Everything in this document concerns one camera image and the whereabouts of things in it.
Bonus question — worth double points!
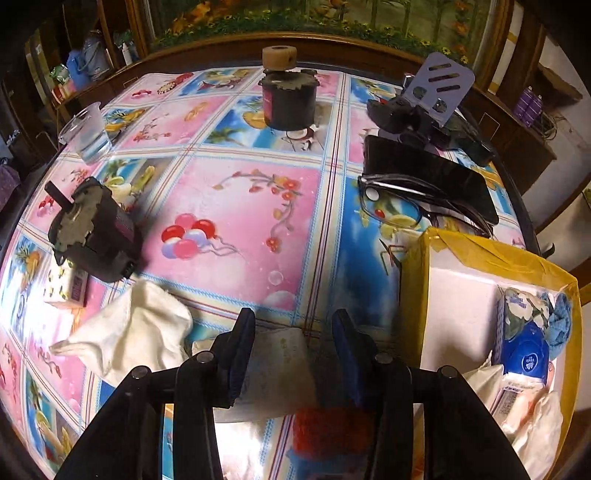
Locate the clear plastic cup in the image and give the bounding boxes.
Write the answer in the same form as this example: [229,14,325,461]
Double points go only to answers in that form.
[58,102,112,164]

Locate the black toothed container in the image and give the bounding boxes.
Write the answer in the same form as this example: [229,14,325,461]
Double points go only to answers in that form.
[44,177,142,283]

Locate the purple phone stand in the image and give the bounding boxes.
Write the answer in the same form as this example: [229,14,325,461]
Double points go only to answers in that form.
[402,52,475,127]

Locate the lemon print tissue pack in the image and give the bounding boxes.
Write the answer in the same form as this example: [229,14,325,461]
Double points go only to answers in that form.
[42,260,88,309]

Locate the blue tissue pack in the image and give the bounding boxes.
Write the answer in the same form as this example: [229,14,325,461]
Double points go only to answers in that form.
[492,288,573,383]

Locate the black eyeglasses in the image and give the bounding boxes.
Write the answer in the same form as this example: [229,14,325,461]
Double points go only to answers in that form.
[358,174,494,239]

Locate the black glasses case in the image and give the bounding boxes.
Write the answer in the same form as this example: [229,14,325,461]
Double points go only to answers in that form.
[363,135,499,226]

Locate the black jar with cork lid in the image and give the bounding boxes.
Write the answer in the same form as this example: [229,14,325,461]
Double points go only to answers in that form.
[259,45,320,131]

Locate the white sponge block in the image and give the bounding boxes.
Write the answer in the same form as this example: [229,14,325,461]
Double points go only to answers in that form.
[213,328,317,423]

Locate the yellow cardboard box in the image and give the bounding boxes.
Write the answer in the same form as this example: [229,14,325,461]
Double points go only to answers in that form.
[394,228,583,479]

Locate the flower mural panel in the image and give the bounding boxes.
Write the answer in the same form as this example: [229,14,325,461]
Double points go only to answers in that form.
[142,0,496,65]

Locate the colourful plastic tablecloth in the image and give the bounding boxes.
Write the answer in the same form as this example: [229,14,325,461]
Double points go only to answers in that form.
[1,67,429,479]

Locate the purple bottles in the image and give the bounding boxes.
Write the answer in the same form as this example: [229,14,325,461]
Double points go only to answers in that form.
[513,86,543,127]

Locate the white cloth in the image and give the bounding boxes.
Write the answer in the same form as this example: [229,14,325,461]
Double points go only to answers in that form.
[49,281,193,387]

